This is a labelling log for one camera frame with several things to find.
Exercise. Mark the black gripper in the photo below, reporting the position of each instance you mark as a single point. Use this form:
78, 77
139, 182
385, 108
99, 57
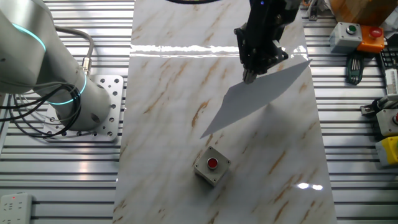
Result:
261, 31

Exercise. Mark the white paper sheet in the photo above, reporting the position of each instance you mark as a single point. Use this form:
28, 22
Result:
248, 102

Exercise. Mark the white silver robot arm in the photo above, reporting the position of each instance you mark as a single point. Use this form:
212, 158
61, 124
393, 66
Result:
31, 56

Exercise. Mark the grey box with green button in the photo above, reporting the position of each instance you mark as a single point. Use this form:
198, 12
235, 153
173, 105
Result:
342, 40

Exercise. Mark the green hex key set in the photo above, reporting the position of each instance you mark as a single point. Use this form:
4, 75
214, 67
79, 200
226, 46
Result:
354, 67

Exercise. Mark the orange box with red button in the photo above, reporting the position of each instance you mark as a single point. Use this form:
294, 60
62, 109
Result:
370, 43

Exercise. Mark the brown wooden box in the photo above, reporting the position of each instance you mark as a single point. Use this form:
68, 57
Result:
363, 11

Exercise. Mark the marble pattern table mat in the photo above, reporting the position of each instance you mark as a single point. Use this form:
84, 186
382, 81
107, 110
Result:
171, 124

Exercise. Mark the grey box with red button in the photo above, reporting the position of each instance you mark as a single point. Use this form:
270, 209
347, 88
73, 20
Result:
212, 163

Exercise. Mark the black keyboard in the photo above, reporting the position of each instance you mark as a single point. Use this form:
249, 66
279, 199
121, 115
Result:
390, 57

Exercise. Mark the grey ribbed device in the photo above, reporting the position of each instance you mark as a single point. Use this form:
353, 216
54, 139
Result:
392, 81

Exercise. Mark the pale box with red button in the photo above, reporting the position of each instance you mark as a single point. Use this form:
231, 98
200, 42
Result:
385, 123

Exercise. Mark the yellow button box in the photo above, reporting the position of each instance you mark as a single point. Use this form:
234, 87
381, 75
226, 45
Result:
388, 152

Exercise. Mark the white power strip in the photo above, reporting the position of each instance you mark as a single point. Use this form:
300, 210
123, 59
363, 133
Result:
15, 208

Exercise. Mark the metal clamp bracket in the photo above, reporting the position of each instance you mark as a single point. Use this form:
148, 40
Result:
314, 12

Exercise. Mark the silver camera on mount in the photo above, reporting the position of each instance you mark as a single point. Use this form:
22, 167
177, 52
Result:
385, 102

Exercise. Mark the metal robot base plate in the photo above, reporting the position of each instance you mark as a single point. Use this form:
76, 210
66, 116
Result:
115, 93

